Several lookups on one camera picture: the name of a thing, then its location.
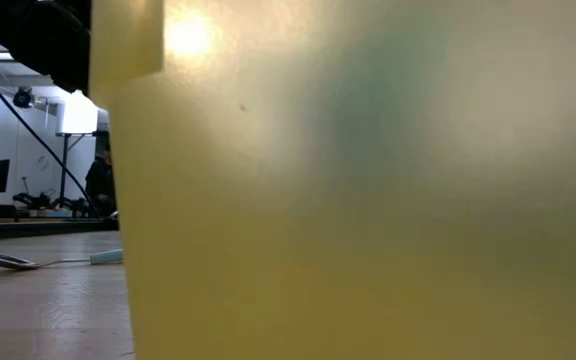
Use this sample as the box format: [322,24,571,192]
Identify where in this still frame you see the yellow translucent plastic bin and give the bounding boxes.
[89,0,576,360]

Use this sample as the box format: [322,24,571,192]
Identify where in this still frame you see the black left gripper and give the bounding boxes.
[0,0,92,95]

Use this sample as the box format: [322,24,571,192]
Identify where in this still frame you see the black aluminium table frame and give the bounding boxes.
[0,218,119,241]

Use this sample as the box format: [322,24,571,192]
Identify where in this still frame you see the silver spoon light-blue handle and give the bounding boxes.
[0,235,124,272]

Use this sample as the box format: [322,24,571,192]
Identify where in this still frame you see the black background robot arms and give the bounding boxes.
[11,189,89,220]

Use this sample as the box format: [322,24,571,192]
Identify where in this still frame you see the long black arm cable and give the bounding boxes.
[0,52,102,220]

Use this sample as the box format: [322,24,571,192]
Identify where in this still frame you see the person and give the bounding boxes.
[84,143,118,219]

